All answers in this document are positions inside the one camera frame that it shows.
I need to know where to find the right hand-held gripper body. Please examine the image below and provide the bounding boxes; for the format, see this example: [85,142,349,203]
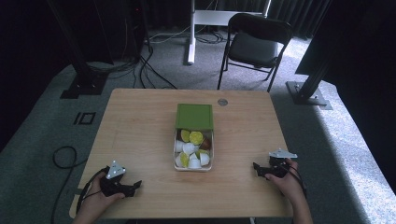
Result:
[263,147,299,179]

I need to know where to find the pile of white capsules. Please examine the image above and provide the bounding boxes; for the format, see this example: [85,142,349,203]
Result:
[175,139,211,170]

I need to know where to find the pale floor cables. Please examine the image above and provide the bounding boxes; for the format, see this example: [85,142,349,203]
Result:
[148,25,226,45]

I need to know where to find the bundle of black cables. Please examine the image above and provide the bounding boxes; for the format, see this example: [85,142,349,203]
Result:
[87,43,178,91]

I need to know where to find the left hand-held gripper cable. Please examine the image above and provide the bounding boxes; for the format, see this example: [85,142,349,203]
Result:
[75,167,110,216]

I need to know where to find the black floor cable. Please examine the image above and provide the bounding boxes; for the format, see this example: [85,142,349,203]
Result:
[50,146,89,224]

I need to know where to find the clear plastic box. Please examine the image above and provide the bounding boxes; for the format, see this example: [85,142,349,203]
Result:
[173,127,215,173]

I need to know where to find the right hand-held gripper cable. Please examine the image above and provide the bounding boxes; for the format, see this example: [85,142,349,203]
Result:
[279,159,308,199]

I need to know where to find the black folding chair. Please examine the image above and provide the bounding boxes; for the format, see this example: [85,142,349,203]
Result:
[217,12,294,93]

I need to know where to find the green box lid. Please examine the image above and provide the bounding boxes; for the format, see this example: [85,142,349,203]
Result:
[175,103,215,131]

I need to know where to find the black metal stand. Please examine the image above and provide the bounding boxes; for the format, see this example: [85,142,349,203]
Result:
[285,46,333,111]
[46,0,109,100]

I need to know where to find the person's right hand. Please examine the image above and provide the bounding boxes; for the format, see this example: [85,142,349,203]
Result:
[264,158,307,207]

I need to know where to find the person's left hand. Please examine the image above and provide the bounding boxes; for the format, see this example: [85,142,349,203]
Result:
[78,172,126,217]

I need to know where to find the hand-held gripper cable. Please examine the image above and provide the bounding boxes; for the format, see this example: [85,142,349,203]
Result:
[75,167,110,216]
[279,159,308,199]

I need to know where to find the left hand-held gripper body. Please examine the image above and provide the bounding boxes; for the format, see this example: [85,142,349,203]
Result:
[99,160,137,198]

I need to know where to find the black curtain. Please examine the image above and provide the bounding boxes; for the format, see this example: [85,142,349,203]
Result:
[214,0,332,40]

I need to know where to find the white desk frame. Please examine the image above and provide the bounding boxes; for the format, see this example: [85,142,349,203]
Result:
[186,0,273,65]

